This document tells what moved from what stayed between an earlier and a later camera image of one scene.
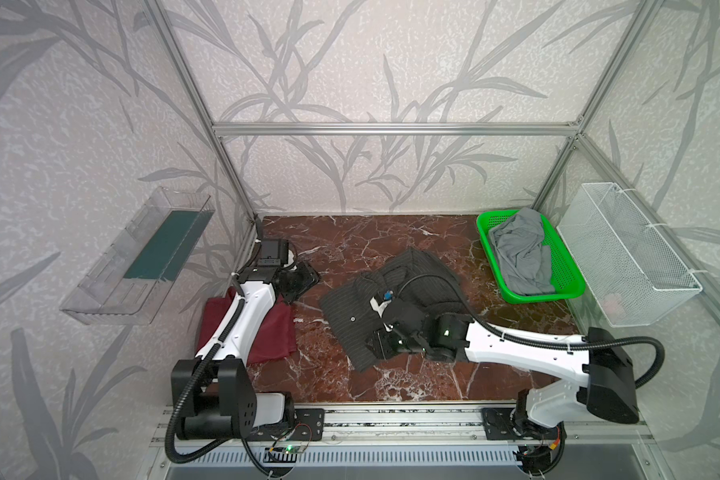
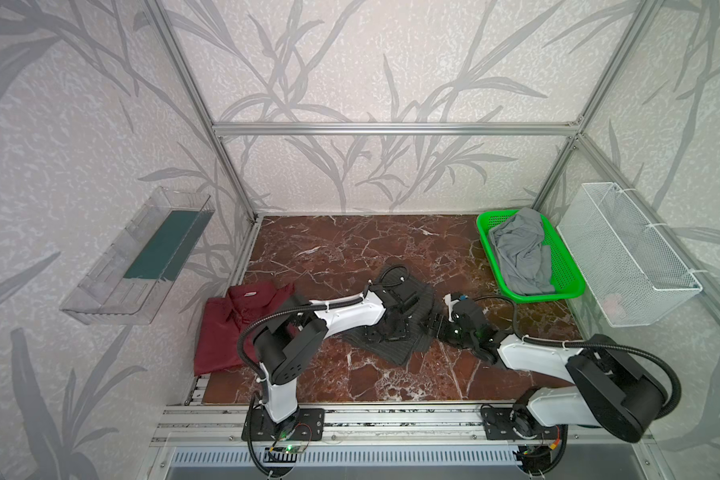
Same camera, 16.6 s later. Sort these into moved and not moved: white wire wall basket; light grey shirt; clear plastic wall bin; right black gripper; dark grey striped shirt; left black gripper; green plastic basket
Moved: left black gripper; right black gripper; dark grey striped shirt
Not moved: green plastic basket; white wire wall basket; light grey shirt; clear plastic wall bin
